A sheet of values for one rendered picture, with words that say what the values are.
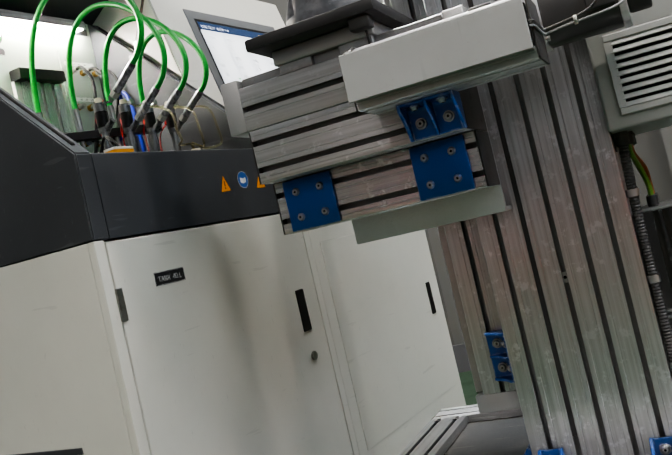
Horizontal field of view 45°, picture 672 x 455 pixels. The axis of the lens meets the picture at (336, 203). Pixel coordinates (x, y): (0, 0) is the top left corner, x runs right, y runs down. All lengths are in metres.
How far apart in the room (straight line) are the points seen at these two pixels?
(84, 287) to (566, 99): 0.89
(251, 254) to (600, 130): 0.82
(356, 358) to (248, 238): 0.49
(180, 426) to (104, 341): 0.22
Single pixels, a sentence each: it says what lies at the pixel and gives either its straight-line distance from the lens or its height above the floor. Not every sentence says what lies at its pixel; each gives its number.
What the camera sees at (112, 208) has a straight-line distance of 1.53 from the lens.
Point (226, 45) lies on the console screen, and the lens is 2.50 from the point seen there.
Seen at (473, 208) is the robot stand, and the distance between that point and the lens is 1.35.
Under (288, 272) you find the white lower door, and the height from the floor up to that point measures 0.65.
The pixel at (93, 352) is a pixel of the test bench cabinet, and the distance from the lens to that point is 1.52.
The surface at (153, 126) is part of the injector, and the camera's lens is 2.05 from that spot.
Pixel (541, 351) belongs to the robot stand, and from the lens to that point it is 1.42.
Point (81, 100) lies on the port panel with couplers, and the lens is 2.32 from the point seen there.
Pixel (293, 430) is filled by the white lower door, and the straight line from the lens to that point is 1.86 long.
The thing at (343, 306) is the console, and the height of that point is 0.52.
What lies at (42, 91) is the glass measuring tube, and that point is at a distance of 2.23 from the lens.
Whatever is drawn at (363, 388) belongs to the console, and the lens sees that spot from 2.13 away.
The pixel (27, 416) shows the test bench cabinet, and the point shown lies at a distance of 1.70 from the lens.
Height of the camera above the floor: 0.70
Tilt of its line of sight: 2 degrees up
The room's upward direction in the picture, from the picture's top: 13 degrees counter-clockwise
